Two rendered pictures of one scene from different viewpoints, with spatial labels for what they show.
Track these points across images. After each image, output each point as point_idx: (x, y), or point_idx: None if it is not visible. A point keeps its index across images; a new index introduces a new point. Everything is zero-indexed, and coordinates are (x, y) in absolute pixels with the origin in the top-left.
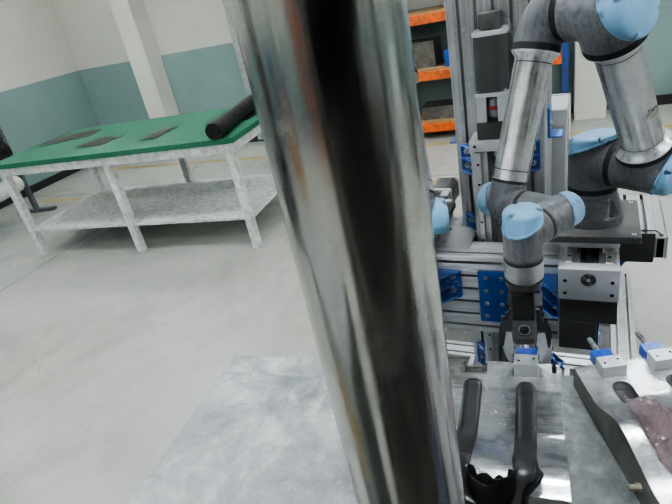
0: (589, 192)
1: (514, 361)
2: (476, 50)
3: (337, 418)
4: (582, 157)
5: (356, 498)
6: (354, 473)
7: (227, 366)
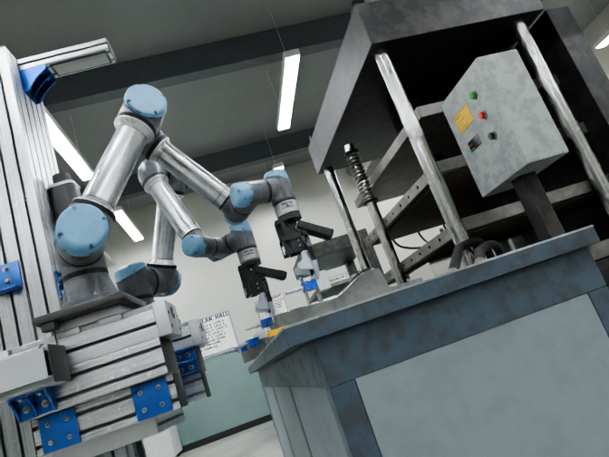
0: (152, 295)
1: (277, 310)
2: (72, 191)
3: (411, 106)
4: (143, 271)
5: (417, 120)
6: (415, 114)
7: (309, 318)
